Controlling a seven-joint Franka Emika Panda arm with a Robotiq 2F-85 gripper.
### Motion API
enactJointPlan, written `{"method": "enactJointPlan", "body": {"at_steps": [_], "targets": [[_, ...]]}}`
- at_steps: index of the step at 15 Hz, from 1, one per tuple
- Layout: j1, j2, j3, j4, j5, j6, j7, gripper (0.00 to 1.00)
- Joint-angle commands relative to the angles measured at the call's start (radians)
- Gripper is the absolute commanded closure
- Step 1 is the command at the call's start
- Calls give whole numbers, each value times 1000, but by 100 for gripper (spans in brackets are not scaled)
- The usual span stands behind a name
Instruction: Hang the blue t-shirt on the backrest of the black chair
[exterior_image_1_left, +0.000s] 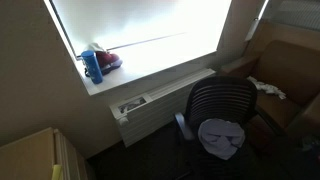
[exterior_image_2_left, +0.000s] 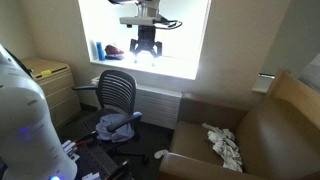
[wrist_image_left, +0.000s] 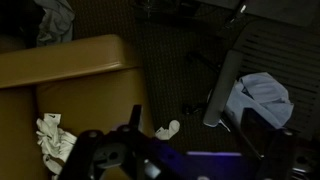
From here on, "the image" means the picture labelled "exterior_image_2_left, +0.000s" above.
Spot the grey pillow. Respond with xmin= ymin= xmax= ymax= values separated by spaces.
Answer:
xmin=298 ymin=52 xmax=320 ymax=94

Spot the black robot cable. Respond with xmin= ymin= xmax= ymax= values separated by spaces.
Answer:
xmin=153 ymin=18 xmax=184 ymax=31

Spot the small white cloth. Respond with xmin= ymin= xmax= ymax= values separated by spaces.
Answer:
xmin=153 ymin=148 xmax=170 ymax=160

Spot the red shoe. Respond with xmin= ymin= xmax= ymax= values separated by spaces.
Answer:
xmin=104 ymin=44 xmax=126 ymax=61

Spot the brown leather armchair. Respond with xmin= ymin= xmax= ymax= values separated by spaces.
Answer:
xmin=158 ymin=69 xmax=320 ymax=180

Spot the white connector block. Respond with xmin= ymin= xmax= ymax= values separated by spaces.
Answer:
xmin=61 ymin=139 xmax=80 ymax=163

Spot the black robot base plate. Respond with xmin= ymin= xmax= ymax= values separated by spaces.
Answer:
xmin=61 ymin=133 xmax=132 ymax=180

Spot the blue t-shirt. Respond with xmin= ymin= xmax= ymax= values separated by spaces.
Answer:
xmin=95 ymin=113 xmax=136 ymax=144

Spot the light wooden dresser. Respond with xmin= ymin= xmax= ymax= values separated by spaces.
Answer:
xmin=20 ymin=57 xmax=82 ymax=130

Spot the chrome wall fixture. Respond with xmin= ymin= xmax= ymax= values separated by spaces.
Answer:
xmin=258 ymin=72 xmax=276 ymax=80

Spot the yellow sticky note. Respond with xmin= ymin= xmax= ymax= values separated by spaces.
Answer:
xmin=39 ymin=69 xmax=53 ymax=78

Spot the large crumpled white cloth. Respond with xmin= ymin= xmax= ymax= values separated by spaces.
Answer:
xmin=201 ymin=122 xmax=244 ymax=174

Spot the blue cylindrical bottle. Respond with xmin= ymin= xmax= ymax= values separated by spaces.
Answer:
xmin=95 ymin=41 xmax=106 ymax=62

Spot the black office chair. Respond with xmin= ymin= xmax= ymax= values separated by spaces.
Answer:
xmin=72 ymin=69 xmax=150 ymax=165

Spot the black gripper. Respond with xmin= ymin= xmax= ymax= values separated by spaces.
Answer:
xmin=128 ymin=25 xmax=164 ymax=58

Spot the white wall radiator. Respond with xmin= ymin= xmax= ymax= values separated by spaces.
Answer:
xmin=90 ymin=75 xmax=183 ymax=130

